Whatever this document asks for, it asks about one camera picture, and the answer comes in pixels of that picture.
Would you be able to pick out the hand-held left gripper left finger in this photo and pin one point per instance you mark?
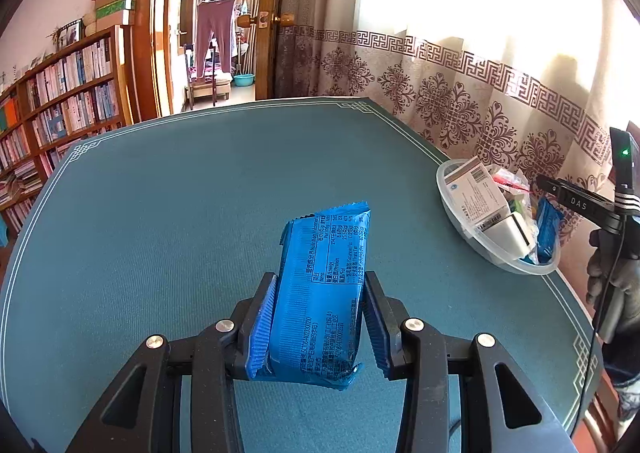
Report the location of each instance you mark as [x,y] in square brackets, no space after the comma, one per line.
[262,328]

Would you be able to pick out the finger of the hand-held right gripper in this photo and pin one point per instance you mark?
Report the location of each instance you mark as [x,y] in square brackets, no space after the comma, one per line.
[547,181]

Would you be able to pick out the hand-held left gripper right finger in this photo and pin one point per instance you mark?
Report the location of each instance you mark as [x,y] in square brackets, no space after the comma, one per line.
[375,328]

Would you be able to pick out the red and white packet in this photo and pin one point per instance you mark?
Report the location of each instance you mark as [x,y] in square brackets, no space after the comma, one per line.
[507,178]

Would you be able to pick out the blue foil snack packet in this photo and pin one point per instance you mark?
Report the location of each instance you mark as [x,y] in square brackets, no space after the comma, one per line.
[547,228]
[320,293]

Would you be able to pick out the white rounded case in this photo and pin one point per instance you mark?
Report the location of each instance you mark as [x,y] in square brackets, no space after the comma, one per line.
[507,235]

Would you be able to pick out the white medicine box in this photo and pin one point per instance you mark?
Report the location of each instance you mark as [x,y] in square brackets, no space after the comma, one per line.
[475,193]

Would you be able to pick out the clear plastic bowl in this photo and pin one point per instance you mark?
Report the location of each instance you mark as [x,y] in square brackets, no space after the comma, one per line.
[500,260]

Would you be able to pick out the person's right hand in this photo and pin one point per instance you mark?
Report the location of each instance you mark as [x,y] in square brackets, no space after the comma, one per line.
[631,293]

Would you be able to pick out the patterned beige curtain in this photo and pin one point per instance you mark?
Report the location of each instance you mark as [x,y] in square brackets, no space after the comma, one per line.
[475,83]

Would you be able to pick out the wooden stool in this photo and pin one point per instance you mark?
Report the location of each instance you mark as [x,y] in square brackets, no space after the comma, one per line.
[210,89]

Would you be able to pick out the blue plastic basin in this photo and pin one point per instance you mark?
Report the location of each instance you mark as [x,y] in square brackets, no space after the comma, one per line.
[243,80]

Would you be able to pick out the large wooden bookshelf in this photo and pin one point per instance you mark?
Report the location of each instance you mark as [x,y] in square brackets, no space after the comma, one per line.
[75,93]

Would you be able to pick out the hanging mauve pants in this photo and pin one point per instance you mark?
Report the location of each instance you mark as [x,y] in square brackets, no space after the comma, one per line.
[205,28]

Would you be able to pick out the framed photo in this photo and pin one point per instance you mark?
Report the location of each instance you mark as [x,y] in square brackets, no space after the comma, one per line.
[72,33]

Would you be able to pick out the wooden door frame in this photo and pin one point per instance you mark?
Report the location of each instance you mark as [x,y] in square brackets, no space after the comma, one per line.
[147,33]

